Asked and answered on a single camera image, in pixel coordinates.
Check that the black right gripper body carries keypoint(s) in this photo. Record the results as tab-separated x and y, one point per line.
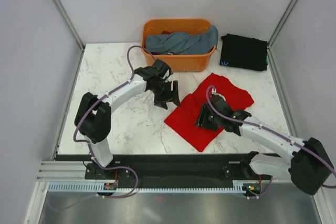
219	119

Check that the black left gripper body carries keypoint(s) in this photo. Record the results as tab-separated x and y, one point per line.
163	91

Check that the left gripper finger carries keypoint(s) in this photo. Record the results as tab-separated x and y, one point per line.
175	94
161	104

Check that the red t shirt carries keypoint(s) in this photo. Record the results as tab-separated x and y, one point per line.
182	119

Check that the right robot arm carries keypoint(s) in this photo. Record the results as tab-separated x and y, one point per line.
304	162

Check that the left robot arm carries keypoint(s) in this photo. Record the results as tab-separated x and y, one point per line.
93	118

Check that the orange plastic basket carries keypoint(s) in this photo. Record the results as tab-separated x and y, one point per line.
192	26

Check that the grey blue t shirt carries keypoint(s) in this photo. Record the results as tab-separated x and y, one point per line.
180	43

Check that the folded black t shirt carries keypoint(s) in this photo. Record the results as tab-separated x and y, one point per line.
243	52

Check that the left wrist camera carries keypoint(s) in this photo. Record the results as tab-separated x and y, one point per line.
213	92

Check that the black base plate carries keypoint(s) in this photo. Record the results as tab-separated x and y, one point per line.
170	170

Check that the right aluminium frame post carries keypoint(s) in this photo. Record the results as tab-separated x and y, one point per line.
287	12

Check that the aluminium frame post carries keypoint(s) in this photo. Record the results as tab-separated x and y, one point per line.
287	12
69	24

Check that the white slotted cable duct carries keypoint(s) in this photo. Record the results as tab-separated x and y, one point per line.
98	186

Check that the aluminium front rail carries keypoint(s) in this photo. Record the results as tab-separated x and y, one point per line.
61	171

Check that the left aluminium frame post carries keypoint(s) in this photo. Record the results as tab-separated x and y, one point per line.
69	24

